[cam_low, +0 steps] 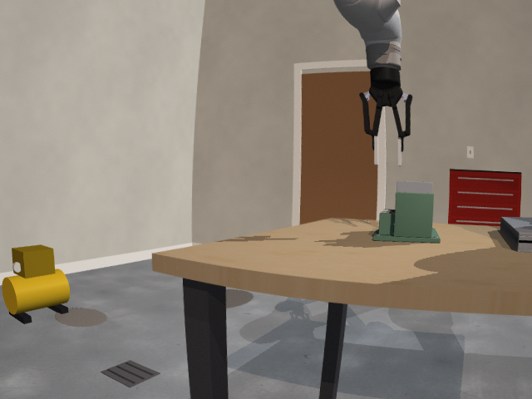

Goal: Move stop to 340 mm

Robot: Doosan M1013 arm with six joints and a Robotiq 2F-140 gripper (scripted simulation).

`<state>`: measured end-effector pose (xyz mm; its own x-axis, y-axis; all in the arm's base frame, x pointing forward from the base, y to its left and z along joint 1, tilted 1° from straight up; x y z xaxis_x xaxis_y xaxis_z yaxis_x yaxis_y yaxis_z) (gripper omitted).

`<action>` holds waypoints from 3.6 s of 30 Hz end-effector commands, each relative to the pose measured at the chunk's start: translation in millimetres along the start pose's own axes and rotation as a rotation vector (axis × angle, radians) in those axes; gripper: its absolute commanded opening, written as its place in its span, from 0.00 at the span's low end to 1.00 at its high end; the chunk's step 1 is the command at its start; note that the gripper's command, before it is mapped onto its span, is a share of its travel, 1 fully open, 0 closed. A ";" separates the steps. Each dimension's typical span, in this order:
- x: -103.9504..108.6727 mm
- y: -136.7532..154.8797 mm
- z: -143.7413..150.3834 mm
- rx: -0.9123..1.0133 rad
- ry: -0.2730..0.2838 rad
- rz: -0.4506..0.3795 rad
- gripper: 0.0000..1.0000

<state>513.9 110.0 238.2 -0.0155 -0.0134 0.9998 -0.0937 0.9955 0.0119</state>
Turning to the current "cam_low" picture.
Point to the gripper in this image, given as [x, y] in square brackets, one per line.
[386, 91]

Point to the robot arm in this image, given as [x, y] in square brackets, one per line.
[379, 27]

